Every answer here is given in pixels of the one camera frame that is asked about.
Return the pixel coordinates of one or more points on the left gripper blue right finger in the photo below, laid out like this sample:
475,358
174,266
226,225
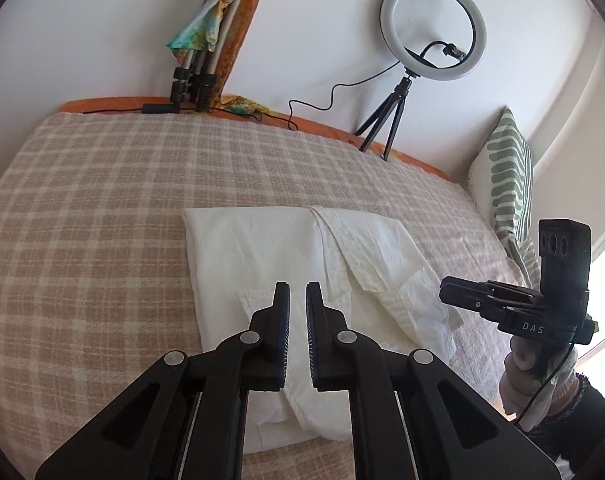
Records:
411,416

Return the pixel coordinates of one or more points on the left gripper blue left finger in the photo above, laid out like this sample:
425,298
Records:
185,416

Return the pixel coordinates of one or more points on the right gloved hand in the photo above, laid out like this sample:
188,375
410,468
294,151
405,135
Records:
532,388

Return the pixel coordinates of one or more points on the green white patterned pillow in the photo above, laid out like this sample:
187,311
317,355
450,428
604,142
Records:
500,183

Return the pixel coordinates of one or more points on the black phone holder gooseneck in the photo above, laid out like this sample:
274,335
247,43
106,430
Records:
446,49

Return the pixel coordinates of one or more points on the orange floral bed sheet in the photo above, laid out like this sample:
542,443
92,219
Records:
134,104

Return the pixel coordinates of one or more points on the folded silver tripod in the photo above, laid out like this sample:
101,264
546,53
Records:
207,60

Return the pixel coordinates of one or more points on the colourful orange scarf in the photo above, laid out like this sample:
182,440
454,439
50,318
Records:
217,20

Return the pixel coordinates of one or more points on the white ring light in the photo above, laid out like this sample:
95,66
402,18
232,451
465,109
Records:
412,24

